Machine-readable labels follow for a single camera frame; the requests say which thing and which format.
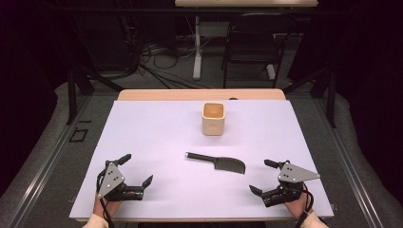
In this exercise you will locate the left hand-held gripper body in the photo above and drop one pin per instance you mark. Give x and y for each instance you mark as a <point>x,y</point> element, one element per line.
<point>111,180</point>

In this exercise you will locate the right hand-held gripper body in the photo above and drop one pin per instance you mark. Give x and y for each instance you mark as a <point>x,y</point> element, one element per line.
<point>294,175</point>

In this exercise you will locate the black kitchen knife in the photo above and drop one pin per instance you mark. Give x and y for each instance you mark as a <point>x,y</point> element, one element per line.
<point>228,164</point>

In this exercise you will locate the beige square cup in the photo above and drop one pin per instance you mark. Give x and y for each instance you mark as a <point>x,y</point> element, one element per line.
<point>214,126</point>

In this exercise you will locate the person's left hand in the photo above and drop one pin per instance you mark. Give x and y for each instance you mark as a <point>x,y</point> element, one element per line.
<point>104,207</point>

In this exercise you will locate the person's right hand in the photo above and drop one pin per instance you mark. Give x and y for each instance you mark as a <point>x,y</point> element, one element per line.
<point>296,207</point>

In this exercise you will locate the white table mat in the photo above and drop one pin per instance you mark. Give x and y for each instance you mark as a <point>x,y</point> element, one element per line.
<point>158,142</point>

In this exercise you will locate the black metal stand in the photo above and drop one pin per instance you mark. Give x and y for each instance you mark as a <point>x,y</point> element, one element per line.
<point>331,95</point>
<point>72,95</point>

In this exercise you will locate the wooden table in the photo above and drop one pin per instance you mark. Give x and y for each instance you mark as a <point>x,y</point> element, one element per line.
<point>177,94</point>

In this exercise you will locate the black folding chair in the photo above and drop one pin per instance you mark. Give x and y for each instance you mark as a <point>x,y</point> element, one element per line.
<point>253,44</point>

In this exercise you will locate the white-legged wooden desk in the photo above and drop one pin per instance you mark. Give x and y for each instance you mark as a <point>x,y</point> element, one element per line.
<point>247,3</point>

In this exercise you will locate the aluminium floor rail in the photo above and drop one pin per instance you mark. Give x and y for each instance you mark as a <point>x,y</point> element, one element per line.
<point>47,161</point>
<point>348,158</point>

